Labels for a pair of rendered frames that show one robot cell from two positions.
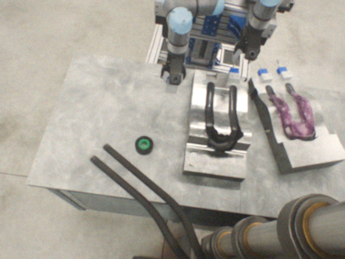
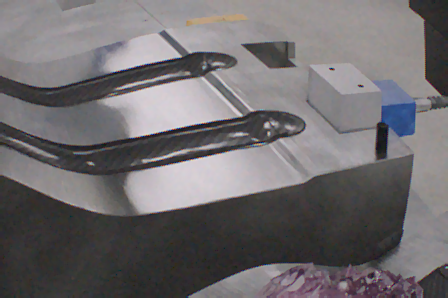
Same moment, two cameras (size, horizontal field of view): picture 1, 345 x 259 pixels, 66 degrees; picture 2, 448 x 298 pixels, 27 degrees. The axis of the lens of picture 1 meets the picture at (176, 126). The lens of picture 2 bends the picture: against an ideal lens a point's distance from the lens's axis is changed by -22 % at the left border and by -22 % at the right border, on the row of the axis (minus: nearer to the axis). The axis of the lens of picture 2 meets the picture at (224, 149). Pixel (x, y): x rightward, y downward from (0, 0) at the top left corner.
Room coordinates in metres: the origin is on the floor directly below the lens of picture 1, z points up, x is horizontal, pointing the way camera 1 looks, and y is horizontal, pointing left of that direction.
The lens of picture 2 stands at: (0.53, -0.83, 1.19)
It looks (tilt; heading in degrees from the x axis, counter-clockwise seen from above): 26 degrees down; 71
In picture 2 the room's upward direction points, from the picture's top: 2 degrees clockwise
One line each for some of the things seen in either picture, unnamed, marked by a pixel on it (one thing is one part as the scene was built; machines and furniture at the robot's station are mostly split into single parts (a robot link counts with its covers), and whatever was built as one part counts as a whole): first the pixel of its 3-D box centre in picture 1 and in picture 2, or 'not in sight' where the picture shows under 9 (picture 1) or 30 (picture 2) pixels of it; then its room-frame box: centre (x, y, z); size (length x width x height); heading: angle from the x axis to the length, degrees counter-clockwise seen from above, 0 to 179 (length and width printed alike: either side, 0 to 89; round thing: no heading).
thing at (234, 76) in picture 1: (233, 71); (394, 107); (0.87, -0.22, 0.89); 0.13 x 0.05 x 0.05; 4
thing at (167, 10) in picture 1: (178, 6); not in sight; (0.80, 0.08, 1.25); 0.11 x 0.11 x 0.08; 23
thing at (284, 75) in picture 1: (281, 69); not in sight; (0.97, -0.48, 0.86); 0.13 x 0.05 x 0.05; 21
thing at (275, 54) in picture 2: (211, 77); (282, 75); (0.82, -0.12, 0.87); 0.05 x 0.05 x 0.04; 4
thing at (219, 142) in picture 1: (222, 112); (35, 93); (0.61, -0.19, 0.92); 0.35 x 0.16 x 0.09; 4
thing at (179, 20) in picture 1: (179, 26); not in sight; (0.71, 0.06, 1.25); 0.09 x 0.08 x 0.11; 23
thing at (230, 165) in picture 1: (218, 120); (18, 153); (0.59, -0.18, 0.87); 0.50 x 0.26 x 0.14; 4
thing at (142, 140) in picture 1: (144, 145); not in sight; (0.42, 0.12, 0.82); 0.08 x 0.08 x 0.04
